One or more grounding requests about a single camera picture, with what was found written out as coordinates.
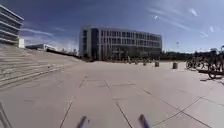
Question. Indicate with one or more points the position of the building with pale horizontal bands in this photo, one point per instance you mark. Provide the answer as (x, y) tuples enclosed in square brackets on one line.
[(9, 28)]

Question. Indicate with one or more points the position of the row of bollards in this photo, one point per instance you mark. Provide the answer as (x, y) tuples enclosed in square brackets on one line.
[(175, 65)]

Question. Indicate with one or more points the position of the large glass-fronted building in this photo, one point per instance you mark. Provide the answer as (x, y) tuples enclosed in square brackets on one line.
[(126, 41)]

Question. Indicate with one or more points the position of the low white building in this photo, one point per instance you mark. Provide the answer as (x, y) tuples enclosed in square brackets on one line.
[(40, 47)]

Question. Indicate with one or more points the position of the grey paved plaza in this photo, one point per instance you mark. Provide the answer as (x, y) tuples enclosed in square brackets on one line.
[(110, 86)]

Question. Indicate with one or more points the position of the row of parked bicycles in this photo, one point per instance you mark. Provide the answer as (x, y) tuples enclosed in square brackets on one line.
[(213, 65)]

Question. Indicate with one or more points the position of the robot's own part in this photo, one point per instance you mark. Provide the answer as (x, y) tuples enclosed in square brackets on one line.
[(83, 122), (144, 122)]

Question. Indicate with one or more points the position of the wide concrete steps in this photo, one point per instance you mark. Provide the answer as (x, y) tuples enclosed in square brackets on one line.
[(23, 65)]

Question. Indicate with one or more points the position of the row of trees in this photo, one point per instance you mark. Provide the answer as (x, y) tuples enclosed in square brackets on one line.
[(176, 55)]

